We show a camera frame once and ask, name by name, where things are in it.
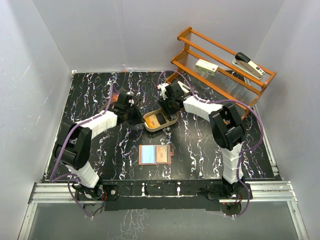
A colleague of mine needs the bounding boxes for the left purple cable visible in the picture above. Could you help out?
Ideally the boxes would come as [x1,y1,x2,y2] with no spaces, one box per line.
[49,83,121,218]

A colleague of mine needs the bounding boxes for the dark paperback book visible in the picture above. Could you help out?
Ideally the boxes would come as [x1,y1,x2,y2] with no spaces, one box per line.
[98,87,141,113]

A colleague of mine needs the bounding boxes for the white staples box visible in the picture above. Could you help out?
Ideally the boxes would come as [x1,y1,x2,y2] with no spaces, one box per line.
[195,59,219,76]

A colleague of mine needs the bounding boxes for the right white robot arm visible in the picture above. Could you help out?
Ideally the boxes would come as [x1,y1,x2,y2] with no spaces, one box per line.
[156,82,246,199]

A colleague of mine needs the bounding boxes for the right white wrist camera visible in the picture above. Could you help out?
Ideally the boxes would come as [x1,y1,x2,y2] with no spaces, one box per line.
[156,82,169,100]

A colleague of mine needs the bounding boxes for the beige printed card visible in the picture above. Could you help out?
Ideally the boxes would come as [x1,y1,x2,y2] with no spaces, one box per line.
[156,145,169,164]

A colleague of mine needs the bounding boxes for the beige oval card tray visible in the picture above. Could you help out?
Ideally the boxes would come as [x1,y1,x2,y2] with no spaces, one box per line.
[143,108,179,133]

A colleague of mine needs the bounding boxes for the orange card in tray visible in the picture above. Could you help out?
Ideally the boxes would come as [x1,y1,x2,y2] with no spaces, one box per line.
[145,114,159,129]

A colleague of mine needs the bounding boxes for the black front mounting rail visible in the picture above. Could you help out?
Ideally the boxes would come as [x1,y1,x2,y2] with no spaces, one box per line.
[72,179,253,215]

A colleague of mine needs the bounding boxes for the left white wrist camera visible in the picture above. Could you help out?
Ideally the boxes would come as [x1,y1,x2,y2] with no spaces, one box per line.
[126,92,135,105]

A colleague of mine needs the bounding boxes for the purple cable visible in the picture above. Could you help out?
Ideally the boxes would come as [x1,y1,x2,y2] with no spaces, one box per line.
[157,70,265,218]
[49,83,121,218]

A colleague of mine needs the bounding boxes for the pink leather card holder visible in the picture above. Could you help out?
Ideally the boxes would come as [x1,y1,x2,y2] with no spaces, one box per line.
[138,144,174,166]

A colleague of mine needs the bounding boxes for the orange wooden shelf rack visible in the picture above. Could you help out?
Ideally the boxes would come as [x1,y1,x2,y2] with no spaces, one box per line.
[166,26,276,108]

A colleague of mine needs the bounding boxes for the small white black device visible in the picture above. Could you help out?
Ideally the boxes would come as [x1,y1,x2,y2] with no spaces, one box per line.
[177,81,191,94]

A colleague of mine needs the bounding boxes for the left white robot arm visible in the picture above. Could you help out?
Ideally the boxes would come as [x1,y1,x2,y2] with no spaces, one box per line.
[52,92,144,200]

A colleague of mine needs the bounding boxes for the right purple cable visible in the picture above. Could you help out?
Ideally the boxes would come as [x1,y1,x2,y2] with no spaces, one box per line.
[157,70,265,218]

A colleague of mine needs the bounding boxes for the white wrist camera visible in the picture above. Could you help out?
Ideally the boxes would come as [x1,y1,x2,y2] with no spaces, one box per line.
[156,82,169,100]
[126,92,135,105]

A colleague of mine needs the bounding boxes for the black beige stapler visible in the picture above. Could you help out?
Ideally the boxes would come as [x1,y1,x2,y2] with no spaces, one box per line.
[231,52,265,80]

